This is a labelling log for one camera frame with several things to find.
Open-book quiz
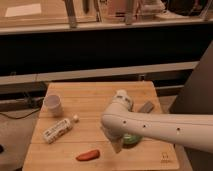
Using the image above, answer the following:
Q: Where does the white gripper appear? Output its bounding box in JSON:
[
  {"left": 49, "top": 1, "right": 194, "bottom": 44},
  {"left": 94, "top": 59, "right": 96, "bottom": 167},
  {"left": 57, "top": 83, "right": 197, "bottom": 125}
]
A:
[{"left": 101, "top": 126, "right": 124, "bottom": 153}]

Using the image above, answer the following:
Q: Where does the red pepper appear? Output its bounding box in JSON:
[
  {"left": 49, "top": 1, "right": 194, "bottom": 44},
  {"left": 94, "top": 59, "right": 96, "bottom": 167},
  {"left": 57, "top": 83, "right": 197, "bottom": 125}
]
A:
[{"left": 76, "top": 150, "right": 100, "bottom": 161}]

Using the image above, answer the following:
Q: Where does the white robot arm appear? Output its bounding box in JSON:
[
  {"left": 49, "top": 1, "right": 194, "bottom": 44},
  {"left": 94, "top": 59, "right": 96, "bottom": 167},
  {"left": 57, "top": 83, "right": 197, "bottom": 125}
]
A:
[{"left": 101, "top": 90, "right": 213, "bottom": 153}]

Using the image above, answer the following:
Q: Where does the green frying pan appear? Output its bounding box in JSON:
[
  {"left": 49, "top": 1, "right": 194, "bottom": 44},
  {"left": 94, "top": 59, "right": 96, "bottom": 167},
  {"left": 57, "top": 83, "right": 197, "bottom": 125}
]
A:
[{"left": 121, "top": 101, "right": 156, "bottom": 146}]

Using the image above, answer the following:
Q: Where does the white plastic bottle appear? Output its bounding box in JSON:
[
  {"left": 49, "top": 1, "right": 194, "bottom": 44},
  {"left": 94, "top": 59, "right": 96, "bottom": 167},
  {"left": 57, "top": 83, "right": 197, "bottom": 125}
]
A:
[{"left": 43, "top": 115, "right": 79, "bottom": 144}]

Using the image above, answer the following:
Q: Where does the white paper cup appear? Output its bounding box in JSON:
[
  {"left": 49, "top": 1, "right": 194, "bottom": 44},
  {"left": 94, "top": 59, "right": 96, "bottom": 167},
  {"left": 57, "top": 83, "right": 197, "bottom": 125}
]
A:
[{"left": 43, "top": 94, "right": 63, "bottom": 117}]

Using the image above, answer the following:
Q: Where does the black floor cable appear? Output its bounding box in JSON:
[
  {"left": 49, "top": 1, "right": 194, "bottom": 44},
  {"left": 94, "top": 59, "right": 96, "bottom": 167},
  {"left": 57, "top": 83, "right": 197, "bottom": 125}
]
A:
[{"left": 0, "top": 108, "right": 42, "bottom": 120}]

